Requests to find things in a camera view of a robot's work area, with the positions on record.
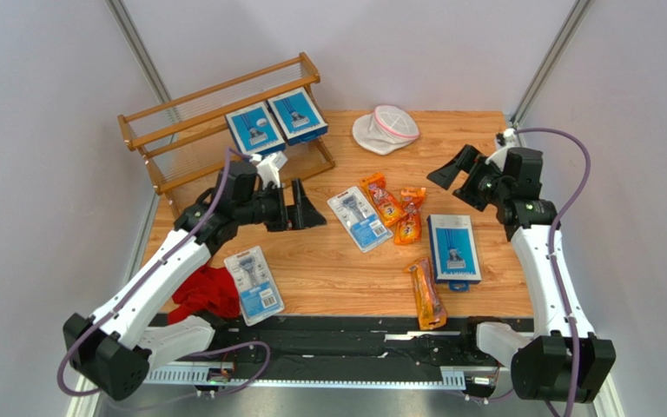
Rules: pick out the orange Bic razor bag front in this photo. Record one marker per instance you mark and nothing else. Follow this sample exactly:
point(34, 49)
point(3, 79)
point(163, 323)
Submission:
point(431, 312)

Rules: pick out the small blue Harry's razor box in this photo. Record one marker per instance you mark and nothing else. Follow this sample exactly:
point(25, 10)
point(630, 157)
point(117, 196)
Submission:
point(454, 254)

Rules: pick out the wooden two-tier shelf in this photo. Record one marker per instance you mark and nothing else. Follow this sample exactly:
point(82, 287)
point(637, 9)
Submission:
point(182, 142)

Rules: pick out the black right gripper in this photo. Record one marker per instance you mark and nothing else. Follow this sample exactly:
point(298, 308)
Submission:
point(472, 182)

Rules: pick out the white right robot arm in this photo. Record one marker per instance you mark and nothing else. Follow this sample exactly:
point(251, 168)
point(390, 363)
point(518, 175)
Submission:
point(547, 289)

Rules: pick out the orange Bic razor bag right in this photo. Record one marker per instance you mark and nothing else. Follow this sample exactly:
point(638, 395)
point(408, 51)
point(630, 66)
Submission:
point(409, 227)

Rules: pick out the Gillette razor blister pack centre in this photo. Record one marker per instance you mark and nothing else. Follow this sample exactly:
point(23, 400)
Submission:
point(360, 219)

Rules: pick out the gillette razor blister pack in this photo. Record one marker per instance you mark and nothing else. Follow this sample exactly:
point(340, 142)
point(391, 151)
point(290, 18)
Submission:
point(258, 293)
point(360, 219)

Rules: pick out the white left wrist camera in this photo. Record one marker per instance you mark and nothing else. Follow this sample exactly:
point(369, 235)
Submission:
point(268, 168)

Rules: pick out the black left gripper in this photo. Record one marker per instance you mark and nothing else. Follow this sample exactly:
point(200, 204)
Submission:
point(302, 215)

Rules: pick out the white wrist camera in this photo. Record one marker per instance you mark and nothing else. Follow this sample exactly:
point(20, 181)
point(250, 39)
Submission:
point(504, 141)
point(268, 168)

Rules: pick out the Gillette razor blister pack front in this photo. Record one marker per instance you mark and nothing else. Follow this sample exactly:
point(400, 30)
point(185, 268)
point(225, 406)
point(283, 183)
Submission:
point(258, 293)

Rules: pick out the large blue Harry's razor box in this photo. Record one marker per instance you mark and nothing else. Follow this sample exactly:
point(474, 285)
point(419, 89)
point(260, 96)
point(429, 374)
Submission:
point(255, 131)

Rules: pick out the orange bic razor bag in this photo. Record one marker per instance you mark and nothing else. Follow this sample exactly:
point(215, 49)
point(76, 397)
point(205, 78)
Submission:
point(386, 205)
point(431, 312)
point(409, 227)

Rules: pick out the aluminium frame rail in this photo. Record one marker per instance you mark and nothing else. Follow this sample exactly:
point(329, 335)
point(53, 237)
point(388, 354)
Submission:
point(336, 350)

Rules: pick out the blue Harry's box on shelf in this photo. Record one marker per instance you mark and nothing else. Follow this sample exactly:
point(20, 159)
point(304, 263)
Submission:
point(298, 116)

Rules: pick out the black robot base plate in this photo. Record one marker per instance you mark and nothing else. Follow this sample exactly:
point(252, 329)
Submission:
point(347, 349)

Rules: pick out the red cloth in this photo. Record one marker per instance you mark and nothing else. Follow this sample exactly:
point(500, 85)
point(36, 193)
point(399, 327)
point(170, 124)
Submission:
point(207, 289)

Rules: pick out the white mesh laundry bag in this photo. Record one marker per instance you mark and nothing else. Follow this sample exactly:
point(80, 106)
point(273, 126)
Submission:
point(386, 129)

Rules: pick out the orange Bic razor bag left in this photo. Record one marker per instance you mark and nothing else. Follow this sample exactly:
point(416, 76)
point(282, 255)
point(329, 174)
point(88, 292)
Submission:
point(386, 205)

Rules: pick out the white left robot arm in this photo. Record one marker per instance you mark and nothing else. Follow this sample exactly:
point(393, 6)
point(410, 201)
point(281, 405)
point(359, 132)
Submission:
point(154, 289)

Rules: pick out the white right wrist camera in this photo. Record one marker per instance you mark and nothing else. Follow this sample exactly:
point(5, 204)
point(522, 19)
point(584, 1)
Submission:
point(504, 141)

